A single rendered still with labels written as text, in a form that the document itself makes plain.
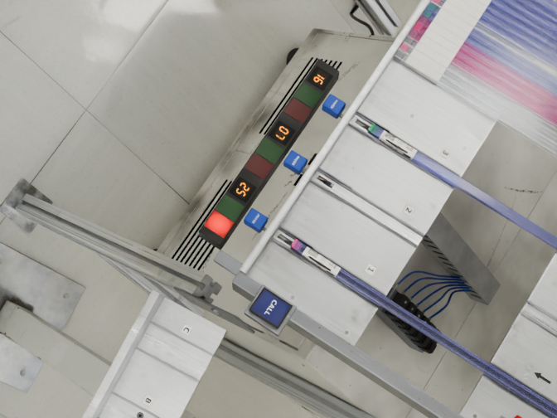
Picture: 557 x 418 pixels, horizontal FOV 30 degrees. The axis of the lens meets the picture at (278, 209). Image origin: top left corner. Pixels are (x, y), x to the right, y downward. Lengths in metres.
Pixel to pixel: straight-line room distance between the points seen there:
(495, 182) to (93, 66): 0.84
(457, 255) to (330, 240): 0.45
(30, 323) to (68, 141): 0.38
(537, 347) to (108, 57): 1.08
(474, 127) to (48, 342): 0.88
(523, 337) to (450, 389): 0.57
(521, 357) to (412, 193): 0.29
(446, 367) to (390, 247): 0.58
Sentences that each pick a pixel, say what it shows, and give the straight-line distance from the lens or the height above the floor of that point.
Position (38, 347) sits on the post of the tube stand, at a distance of 2.02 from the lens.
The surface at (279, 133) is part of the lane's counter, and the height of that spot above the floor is 0.65.
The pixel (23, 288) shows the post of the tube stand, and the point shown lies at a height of 0.01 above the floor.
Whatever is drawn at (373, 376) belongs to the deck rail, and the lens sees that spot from 1.54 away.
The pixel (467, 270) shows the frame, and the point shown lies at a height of 0.66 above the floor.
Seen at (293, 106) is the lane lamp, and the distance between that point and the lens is 1.64.
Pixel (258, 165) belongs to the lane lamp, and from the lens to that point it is 1.60.
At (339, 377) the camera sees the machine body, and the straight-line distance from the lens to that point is 1.90.
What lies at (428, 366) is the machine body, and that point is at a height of 0.62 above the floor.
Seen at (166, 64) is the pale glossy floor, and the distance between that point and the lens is 2.27.
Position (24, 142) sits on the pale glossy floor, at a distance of 2.13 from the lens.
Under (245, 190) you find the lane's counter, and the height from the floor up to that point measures 0.66.
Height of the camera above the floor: 1.89
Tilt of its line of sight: 49 degrees down
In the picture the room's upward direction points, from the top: 109 degrees clockwise
